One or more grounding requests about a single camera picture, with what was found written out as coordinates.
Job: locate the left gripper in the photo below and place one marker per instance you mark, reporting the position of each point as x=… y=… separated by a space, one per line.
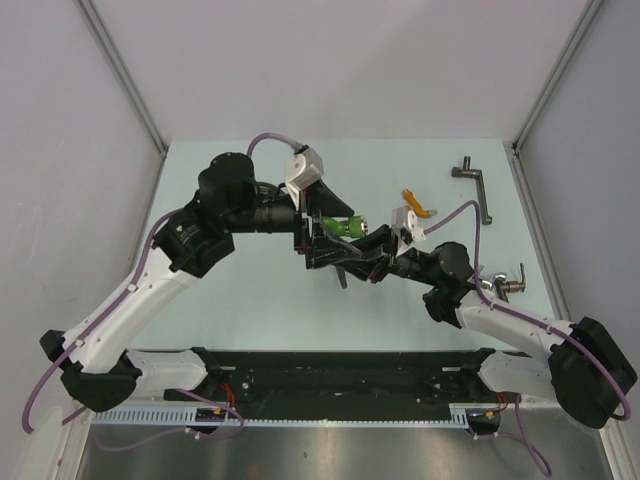
x=320 y=251

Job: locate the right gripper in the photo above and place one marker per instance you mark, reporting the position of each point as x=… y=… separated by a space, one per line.
x=376 y=267

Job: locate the green water faucet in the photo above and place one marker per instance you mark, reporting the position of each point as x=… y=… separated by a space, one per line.
x=353 y=227

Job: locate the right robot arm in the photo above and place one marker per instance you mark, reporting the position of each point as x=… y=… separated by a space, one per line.
x=577 y=365

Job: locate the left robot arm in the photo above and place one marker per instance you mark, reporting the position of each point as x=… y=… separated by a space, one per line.
x=98 y=367

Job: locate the orange water faucet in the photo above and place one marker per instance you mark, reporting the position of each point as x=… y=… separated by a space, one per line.
x=419 y=210

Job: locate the chrome faucet white fittings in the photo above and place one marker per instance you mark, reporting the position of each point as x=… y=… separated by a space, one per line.
x=502 y=287

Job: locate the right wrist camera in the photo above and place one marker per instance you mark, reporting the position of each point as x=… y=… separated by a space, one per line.
x=406 y=226

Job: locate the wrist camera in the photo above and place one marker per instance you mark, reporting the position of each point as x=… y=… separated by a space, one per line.
x=301 y=171
x=406 y=226

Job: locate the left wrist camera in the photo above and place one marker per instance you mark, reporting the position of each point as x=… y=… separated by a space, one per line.
x=301 y=171

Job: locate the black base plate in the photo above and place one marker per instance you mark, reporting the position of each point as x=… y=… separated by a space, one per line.
x=349 y=385

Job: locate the white slotted cable duct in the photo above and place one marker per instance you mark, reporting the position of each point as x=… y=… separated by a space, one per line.
x=192 y=415

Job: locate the left aluminium frame post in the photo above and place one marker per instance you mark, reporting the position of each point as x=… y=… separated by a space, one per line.
x=107 y=46

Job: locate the aluminium frame post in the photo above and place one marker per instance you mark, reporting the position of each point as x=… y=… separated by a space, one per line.
x=586 y=20
x=107 y=46

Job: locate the right aluminium frame post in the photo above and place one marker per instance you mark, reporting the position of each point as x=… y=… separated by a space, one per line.
x=586 y=20

